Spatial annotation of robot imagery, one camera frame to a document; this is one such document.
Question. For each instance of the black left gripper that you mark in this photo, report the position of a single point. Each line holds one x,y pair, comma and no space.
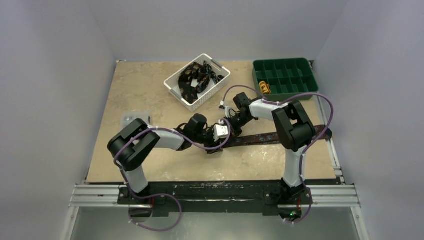
212,141

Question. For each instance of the white perforated plastic basket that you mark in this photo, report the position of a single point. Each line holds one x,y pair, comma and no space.
171,83

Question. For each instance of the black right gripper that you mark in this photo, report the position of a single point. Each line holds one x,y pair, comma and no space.
233,122

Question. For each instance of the maroon blue floral tie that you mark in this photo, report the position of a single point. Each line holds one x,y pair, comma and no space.
272,138

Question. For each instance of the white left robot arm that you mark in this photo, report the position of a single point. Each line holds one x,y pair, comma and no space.
133,144

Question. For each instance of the green compartment tray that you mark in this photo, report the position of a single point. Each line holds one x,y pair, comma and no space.
286,77

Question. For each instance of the rolled orange tie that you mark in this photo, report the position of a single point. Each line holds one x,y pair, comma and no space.
264,88

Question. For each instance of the clear plastic screw box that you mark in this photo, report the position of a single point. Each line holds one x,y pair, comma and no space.
128,117

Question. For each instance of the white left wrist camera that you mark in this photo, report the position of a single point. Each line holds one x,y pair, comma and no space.
220,130

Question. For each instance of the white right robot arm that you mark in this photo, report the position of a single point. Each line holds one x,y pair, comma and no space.
294,129

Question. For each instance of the aluminium frame rail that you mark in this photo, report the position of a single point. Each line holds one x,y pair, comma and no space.
137,85

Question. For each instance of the dark ties in basket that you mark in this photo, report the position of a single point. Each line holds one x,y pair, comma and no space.
195,79

